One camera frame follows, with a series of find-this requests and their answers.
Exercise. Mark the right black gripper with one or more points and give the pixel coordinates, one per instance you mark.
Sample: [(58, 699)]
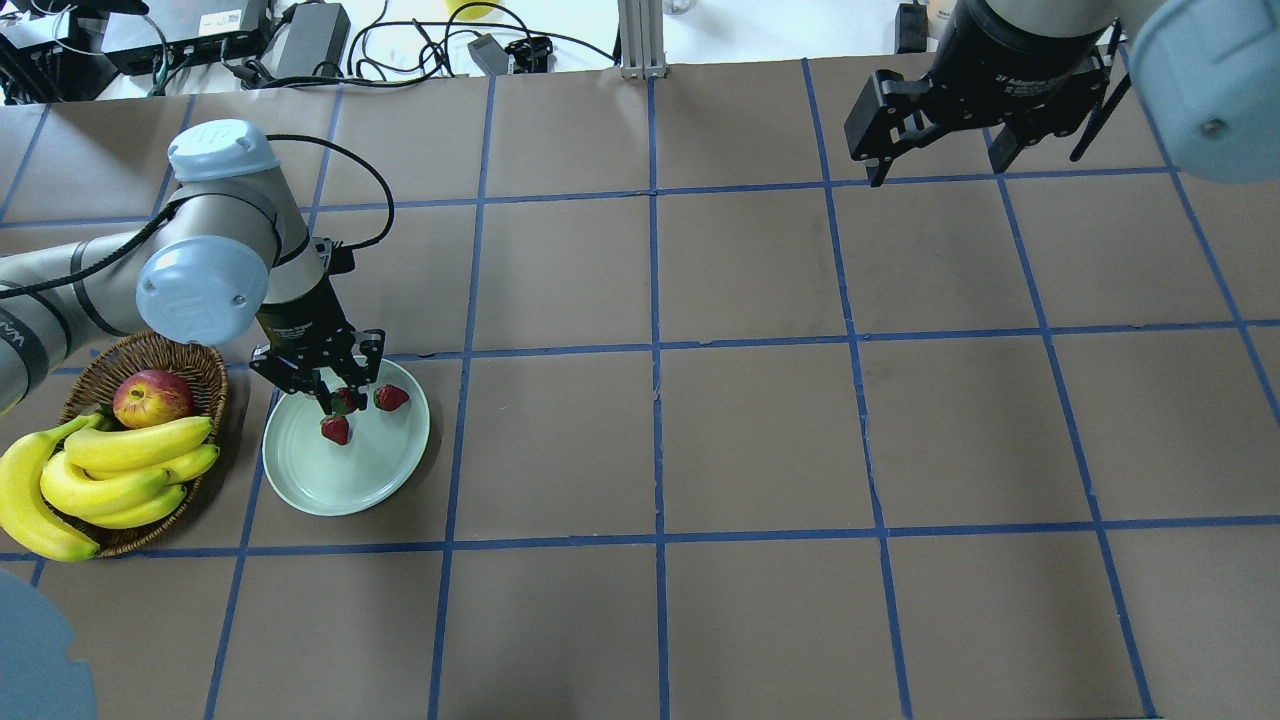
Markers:
[(1010, 62)]

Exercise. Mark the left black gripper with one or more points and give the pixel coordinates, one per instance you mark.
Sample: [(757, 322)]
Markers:
[(300, 325)]

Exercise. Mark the red strawberry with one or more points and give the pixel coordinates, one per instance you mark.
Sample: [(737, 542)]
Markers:
[(335, 428), (344, 401), (389, 398)]

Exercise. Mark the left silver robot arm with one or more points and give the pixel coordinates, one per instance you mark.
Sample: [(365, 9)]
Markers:
[(227, 249)]

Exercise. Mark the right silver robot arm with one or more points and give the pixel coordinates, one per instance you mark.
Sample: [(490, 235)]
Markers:
[(1205, 70)]

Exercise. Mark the pale green plate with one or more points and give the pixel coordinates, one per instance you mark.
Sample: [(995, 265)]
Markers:
[(315, 475)]

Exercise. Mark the red yellow apple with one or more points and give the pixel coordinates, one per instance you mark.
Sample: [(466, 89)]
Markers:
[(152, 397)]

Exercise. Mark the yellow banana bunch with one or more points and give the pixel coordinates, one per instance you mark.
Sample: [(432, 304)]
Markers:
[(77, 491)]

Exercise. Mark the woven wicker basket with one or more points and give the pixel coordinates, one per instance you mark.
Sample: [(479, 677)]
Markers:
[(204, 370)]

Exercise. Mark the black power adapter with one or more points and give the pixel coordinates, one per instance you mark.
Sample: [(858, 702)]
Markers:
[(315, 34)]

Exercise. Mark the yellow tape roll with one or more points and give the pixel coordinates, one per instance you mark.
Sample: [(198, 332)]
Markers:
[(470, 11)]

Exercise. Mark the aluminium frame post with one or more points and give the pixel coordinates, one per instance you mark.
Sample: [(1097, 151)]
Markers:
[(641, 36)]

